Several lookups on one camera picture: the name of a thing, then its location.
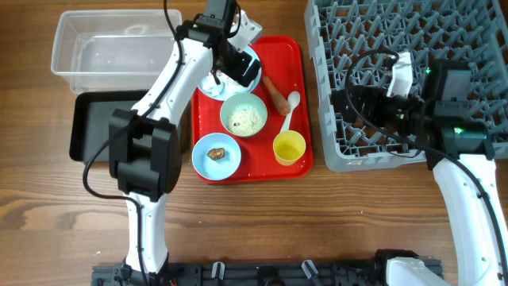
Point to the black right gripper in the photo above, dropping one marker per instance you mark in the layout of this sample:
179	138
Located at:
374	97

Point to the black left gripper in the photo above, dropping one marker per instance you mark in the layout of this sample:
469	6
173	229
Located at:
236	71

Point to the green bowl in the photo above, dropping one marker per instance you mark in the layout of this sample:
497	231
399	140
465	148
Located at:
243	98

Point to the orange carrot piece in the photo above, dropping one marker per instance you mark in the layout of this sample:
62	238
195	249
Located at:
280	103

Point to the brown food scrap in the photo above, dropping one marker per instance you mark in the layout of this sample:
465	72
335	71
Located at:
216	153

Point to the yellow plastic cup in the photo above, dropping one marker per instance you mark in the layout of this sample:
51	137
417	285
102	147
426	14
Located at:
288	146

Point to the small light blue bowl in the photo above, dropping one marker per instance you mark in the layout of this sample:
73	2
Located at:
216	170

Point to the white rice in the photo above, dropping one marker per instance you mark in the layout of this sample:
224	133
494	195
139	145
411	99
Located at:
244	120

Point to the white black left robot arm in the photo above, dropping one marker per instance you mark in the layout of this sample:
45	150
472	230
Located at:
146	182

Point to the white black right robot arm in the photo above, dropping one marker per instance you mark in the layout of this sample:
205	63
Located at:
458	151

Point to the grey dishwasher rack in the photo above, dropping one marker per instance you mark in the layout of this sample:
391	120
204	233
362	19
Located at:
340	31

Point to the large light blue plate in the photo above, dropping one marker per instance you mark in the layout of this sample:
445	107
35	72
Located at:
242	89

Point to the red serving tray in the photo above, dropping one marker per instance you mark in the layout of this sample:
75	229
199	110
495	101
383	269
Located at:
281	61

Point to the white plastic spoon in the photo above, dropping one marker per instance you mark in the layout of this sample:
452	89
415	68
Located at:
293	99

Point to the clear plastic bin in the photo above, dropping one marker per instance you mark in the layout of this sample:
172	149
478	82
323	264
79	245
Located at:
112	50

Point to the black plastic tray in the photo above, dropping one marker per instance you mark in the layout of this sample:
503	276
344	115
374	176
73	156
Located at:
91	123

